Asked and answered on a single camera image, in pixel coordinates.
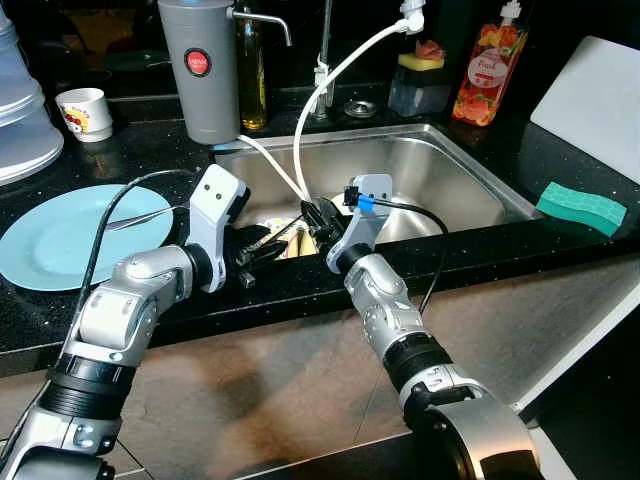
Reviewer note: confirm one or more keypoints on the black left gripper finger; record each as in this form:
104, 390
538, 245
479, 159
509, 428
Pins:
285, 232
268, 258

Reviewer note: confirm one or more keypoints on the silver metal fork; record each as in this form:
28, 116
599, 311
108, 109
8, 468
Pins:
140, 216

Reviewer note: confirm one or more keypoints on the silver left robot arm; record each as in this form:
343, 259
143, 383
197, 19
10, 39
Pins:
120, 320

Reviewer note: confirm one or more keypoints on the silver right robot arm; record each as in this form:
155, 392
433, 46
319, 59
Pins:
400, 320

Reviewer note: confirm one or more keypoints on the round metal counter cap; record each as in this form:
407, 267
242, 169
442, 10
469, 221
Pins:
360, 108

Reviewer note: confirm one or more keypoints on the stainless steel sink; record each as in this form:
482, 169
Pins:
450, 175

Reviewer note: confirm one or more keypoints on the green-capped oil bottle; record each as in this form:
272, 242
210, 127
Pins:
252, 90

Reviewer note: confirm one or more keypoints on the chrome gooseneck faucet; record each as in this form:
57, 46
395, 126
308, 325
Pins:
324, 60

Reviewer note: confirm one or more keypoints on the dark clear sponge holder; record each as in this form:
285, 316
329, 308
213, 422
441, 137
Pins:
415, 92

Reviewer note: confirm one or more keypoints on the grey water filter canister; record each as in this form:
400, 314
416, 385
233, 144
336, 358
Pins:
200, 90

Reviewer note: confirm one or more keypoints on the yellow sponge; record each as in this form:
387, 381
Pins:
420, 62

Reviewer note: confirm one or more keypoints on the light blue plate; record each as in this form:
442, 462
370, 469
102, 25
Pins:
50, 240

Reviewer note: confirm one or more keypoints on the pink scrubber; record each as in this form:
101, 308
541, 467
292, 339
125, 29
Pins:
430, 48

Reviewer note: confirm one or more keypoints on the white printed mug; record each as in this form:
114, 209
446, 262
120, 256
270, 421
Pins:
85, 115

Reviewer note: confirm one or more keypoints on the orange floral soap pump bottle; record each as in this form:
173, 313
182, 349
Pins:
488, 75

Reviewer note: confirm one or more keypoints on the green sponge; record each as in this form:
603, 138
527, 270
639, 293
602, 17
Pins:
580, 208

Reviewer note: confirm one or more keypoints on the translucent white tiered container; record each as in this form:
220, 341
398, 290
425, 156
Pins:
25, 130

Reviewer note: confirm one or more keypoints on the white cutting board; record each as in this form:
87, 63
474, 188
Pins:
590, 105

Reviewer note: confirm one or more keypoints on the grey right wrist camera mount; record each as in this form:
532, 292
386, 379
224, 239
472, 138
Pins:
362, 215

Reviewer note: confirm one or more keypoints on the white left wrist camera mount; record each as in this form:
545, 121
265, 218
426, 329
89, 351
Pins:
215, 215

